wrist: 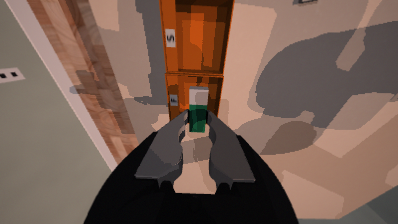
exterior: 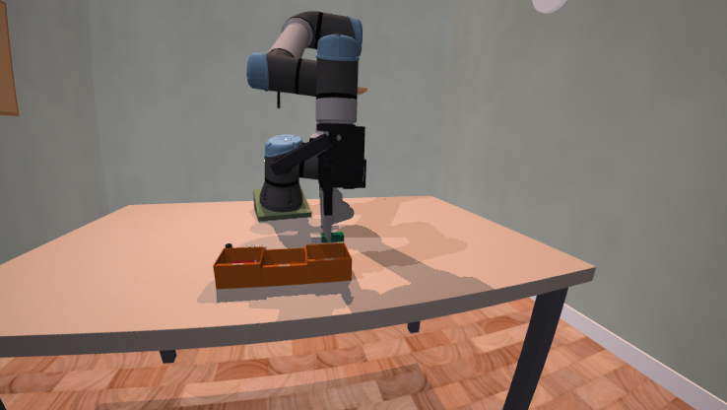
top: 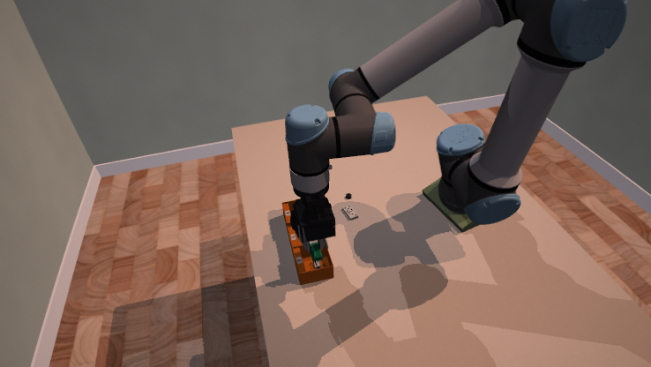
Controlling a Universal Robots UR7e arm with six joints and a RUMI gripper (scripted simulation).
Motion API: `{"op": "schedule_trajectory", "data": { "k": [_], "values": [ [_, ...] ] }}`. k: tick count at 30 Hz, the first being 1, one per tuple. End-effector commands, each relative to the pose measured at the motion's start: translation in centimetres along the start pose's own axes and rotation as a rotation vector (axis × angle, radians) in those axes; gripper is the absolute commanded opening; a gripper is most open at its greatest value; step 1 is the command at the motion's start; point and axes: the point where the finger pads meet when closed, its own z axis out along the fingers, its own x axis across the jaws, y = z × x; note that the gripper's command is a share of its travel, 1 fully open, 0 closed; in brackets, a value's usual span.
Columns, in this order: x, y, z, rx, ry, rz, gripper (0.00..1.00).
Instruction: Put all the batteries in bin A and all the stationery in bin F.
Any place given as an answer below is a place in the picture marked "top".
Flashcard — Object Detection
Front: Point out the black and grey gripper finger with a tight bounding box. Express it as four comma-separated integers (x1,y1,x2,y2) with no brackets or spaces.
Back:
318,238,328,251
290,210,311,253

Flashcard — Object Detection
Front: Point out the green and white eraser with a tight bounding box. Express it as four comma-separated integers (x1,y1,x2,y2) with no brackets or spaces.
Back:
310,240,323,262

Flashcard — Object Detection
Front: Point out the white domino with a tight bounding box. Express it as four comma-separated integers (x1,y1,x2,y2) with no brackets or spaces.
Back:
342,205,358,220

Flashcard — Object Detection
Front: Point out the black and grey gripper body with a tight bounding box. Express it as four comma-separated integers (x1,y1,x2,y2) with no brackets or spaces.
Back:
293,184,335,242

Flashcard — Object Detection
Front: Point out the orange rack of bins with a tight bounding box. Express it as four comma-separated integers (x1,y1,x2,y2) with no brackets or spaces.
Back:
282,200,334,285

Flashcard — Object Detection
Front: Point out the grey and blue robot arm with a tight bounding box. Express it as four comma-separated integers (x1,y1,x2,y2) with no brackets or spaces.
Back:
285,0,628,225

